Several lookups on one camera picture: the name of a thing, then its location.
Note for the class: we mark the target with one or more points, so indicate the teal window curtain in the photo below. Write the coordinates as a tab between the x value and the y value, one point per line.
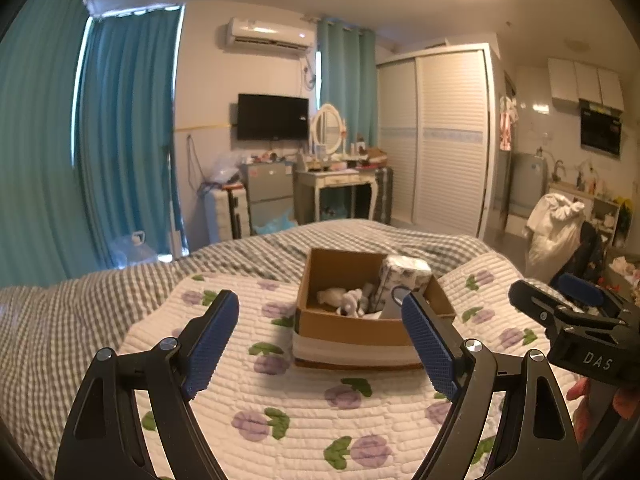
130	135

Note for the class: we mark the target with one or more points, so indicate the wide teal curtain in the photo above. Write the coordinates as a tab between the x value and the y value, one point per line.
35	160

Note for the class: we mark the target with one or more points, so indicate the white louvred wardrobe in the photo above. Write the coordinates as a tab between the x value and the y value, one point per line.
445	140

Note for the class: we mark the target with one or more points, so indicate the grey small fridge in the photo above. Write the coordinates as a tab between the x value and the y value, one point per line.
267	192

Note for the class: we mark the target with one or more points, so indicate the white socks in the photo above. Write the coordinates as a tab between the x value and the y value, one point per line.
345	301

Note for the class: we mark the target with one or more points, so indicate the clear water jug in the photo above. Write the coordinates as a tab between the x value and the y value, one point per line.
132	250

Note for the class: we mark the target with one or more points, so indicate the brown cardboard box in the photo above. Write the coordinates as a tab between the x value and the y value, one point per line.
350	331

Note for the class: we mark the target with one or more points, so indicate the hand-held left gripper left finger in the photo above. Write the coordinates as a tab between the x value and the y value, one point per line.
210	345

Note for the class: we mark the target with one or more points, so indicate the white floral quilt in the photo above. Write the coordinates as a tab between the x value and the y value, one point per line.
300	410

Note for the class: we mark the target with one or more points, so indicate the white ribbed suitcase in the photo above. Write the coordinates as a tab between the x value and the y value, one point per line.
225	215

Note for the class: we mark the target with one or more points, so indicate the white oval vanity mirror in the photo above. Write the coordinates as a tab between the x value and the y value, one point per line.
327	127

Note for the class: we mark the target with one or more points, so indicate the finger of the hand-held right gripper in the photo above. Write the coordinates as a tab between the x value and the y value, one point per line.
532	299
580	287

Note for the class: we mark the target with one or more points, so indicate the narrow teal curtain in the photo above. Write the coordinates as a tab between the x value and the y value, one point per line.
347	80

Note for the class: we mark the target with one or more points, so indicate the patterned cloth bundle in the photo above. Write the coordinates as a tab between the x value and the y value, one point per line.
405	277

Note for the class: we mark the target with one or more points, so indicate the white wall cabinets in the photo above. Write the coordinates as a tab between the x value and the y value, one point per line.
585	82

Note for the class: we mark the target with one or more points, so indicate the clear plastic bag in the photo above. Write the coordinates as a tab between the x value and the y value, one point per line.
224	170

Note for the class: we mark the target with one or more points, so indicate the person's right hand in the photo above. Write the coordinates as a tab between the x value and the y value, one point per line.
580	391

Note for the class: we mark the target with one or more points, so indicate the white air conditioner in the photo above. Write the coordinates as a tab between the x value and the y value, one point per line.
270	34

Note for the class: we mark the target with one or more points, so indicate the dark floral garment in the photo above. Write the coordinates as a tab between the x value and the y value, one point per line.
590	250

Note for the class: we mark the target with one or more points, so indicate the grey washing machine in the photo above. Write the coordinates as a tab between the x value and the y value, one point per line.
527	185

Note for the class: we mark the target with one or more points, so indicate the small cardboard box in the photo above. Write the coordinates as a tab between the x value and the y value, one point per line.
375	156

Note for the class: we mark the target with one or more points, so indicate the pink hanging clothes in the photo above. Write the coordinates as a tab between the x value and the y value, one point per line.
506	122

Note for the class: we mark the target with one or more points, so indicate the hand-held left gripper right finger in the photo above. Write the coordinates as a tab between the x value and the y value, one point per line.
429	350

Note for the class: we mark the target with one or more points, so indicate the grey checkered blanket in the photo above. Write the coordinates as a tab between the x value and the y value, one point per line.
75	320

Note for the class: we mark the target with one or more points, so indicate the white clothes pile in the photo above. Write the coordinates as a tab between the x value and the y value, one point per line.
552	230

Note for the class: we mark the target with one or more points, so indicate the black range hood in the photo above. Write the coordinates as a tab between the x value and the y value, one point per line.
600	127

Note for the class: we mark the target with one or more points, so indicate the white dressing table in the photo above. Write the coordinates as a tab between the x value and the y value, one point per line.
335	179

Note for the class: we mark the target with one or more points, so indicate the black wall television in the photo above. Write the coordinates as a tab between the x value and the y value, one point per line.
272	116

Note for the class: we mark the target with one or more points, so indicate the blue plastic bag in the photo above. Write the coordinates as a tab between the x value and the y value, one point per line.
275	224

